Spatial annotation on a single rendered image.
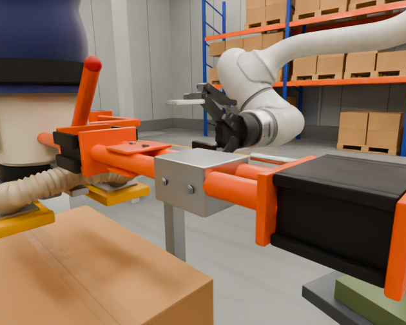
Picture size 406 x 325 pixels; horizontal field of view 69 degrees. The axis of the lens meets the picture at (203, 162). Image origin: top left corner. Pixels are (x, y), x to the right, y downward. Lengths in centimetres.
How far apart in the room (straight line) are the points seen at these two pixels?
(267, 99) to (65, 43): 44
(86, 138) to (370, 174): 32
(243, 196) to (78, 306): 46
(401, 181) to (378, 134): 731
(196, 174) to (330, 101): 885
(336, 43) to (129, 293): 70
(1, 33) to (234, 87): 49
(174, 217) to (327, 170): 100
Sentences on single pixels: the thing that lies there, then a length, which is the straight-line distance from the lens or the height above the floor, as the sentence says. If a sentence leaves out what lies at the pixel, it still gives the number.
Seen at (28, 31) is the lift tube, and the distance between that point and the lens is 59.
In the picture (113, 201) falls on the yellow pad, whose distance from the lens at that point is 59.
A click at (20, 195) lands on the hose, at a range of 50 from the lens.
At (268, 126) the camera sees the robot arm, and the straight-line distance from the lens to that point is 67.
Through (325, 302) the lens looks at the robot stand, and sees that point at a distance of 96.
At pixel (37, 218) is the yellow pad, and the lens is 54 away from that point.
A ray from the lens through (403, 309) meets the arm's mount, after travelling 92.
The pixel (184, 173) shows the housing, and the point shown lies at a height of 124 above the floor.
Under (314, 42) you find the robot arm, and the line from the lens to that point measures 80.
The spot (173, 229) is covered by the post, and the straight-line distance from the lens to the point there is 120.
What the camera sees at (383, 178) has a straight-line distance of 20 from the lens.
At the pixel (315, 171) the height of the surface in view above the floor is 126.
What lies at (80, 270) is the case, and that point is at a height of 95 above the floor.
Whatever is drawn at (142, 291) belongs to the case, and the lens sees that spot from 62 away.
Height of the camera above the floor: 131
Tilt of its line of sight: 13 degrees down
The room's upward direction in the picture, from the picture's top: 1 degrees counter-clockwise
